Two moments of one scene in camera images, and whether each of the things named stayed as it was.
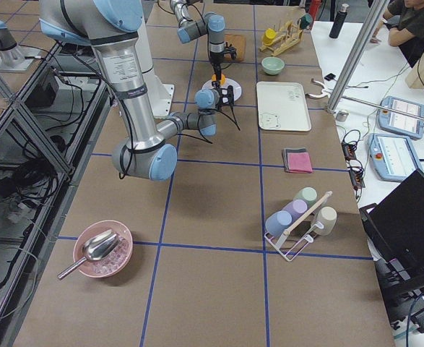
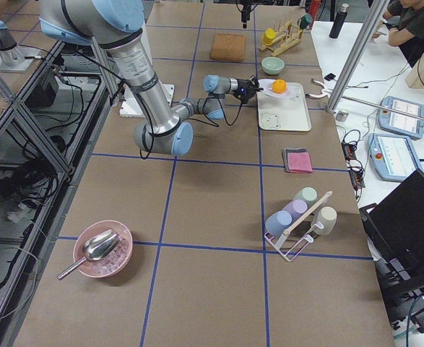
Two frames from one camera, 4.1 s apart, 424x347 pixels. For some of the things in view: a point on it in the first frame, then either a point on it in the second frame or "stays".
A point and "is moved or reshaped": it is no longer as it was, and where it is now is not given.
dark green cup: (305, 21) stays
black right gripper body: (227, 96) → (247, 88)
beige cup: (327, 217) stays
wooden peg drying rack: (290, 36) stays
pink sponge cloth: (300, 161) stays
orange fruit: (222, 79) is moved or reshaped
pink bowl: (116, 261) stays
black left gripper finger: (217, 71) → (245, 17)
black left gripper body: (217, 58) → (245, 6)
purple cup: (295, 208) stays
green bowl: (272, 65) stays
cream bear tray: (282, 106) stays
